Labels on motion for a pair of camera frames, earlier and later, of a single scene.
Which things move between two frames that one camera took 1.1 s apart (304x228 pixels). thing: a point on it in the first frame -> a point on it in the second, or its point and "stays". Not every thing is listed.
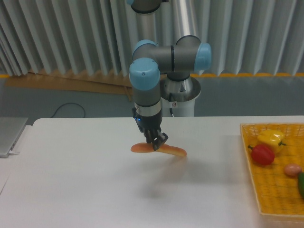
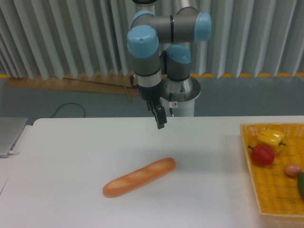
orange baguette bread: [147, 147] -> [128, 182]
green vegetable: [301, 184] stays
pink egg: [292, 169] stays
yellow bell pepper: [271, 138] stays
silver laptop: [11, 128] stays
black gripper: [152, 122] -> [152, 93]
